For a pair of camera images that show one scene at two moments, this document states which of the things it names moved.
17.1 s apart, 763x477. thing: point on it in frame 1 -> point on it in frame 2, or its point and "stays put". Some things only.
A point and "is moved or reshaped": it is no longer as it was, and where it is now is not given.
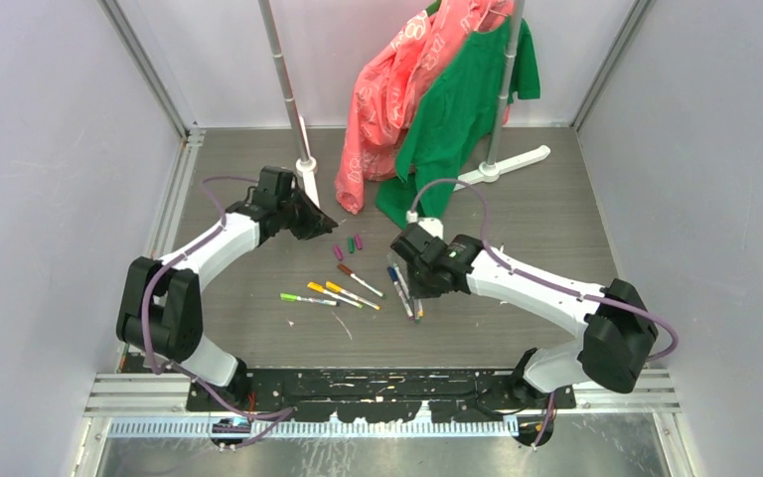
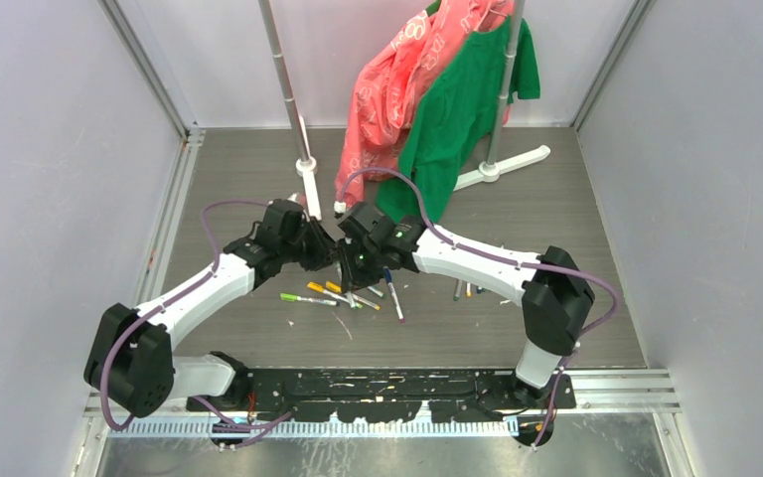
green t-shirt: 454,119 stays put
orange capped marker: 321,289 stays put
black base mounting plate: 386,396 stays put
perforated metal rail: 206,428 stays put
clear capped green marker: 400,279 -> 351,300
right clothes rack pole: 491,171 stays put
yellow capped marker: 336,287 stays put
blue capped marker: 400,292 is moved or reshaped
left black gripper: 316,224 -> 325,246
